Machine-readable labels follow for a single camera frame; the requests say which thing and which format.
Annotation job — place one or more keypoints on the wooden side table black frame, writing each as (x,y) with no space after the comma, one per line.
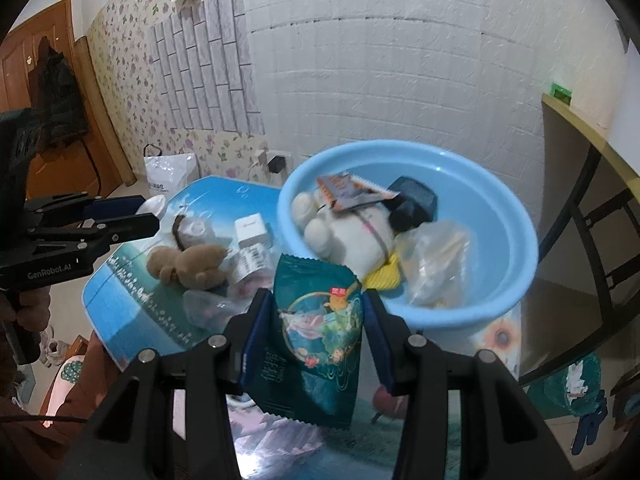
(565,160)

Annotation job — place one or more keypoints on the white charger plug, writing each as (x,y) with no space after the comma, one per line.
(250,227)

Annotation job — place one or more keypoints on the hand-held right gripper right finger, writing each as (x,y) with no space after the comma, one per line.
(380,340)

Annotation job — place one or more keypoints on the clear packet with brown band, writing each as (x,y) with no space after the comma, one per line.
(197,230)

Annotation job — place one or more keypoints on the scenic printed desktop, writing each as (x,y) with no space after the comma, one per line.
(130,300)

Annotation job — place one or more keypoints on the clear bag with white label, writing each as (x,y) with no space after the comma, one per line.
(250,260)

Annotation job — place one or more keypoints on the person's left hand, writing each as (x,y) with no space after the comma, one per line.
(32,310)

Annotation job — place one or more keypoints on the wooden door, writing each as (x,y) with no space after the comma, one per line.
(20,70)

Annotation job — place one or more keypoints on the green snack packet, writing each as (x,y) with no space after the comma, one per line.
(320,350)

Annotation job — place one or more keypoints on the small green object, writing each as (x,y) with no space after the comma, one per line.
(560,91)

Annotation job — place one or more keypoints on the black bottle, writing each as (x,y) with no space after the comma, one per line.
(415,200)

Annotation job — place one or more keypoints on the blue plastic basin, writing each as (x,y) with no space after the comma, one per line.
(475,200)

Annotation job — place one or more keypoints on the green printed cloth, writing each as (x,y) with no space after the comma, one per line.
(555,390)

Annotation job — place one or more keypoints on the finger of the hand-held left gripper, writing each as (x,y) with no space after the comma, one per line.
(115,205)
(130,227)

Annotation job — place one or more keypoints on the orange snack packet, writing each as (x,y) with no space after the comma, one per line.
(350,190)

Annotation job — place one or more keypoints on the cotton swab bag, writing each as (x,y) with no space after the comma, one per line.
(435,255)

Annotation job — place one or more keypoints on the brown plush toy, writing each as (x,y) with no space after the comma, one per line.
(190,265)

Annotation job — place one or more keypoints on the white plastic shopping bag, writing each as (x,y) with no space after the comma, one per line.
(170,172)

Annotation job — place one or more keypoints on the dark hanging coat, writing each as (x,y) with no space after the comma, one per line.
(60,95)

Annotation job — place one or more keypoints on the white jar lid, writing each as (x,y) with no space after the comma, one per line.
(152,206)

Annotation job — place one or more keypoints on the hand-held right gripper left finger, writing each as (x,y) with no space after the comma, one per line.
(255,330)

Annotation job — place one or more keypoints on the black wall power adapter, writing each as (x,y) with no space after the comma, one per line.
(276,164)

